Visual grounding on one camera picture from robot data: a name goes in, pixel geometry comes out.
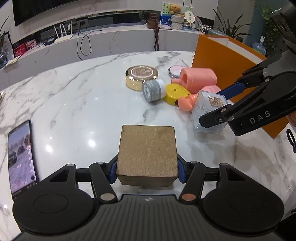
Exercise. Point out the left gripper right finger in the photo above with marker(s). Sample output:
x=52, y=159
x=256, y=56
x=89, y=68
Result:
x=192, y=174

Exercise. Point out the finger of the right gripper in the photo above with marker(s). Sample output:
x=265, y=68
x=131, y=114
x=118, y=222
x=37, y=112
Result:
x=215, y=117
x=233, y=90

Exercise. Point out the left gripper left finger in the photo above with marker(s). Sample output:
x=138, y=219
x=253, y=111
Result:
x=103, y=175

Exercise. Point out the clear acrylic cube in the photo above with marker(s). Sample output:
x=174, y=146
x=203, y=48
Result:
x=205, y=103

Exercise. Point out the pink pump bottle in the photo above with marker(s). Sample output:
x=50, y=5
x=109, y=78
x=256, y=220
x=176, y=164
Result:
x=187, y=103

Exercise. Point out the pink cylinder container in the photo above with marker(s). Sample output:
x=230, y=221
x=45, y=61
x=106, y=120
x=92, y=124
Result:
x=194, y=79

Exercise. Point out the brown cardboard box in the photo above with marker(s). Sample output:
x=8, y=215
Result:
x=147, y=156

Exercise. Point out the yellow tape measure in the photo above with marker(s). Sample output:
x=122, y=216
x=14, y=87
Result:
x=174, y=92

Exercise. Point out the grey cream jar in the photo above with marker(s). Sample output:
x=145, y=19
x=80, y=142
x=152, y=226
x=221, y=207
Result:
x=154, y=90

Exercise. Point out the gold round tin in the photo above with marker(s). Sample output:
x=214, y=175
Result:
x=135, y=76

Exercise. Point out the person right hand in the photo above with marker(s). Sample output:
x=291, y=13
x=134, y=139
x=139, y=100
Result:
x=292, y=119

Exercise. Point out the orange storage box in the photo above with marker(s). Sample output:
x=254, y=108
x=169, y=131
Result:
x=229, y=66

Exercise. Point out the blue water jug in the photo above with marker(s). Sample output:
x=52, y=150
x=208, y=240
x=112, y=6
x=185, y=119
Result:
x=259, y=47

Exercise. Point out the potted green plant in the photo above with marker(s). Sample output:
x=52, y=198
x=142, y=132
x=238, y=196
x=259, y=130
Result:
x=232, y=31

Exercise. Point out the pink round compact mirror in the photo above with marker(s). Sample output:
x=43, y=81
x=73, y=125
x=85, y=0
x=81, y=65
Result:
x=175, y=70

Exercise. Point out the black smartphone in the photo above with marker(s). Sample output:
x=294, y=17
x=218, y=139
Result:
x=23, y=173

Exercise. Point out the round paper fan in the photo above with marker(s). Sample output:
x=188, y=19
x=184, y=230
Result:
x=189, y=16

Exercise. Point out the teddy bear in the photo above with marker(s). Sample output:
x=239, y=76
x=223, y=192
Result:
x=174, y=9

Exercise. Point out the green poster card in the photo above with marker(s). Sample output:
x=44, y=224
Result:
x=165, y=15

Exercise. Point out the white wifi router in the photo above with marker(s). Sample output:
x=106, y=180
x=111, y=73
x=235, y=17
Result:
x=63, y=35

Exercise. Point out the black television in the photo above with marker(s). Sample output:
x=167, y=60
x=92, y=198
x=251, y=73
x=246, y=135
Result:
x=24, y=10

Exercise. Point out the brown camera bag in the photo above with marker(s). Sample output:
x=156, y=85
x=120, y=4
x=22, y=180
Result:
x=153, y=23

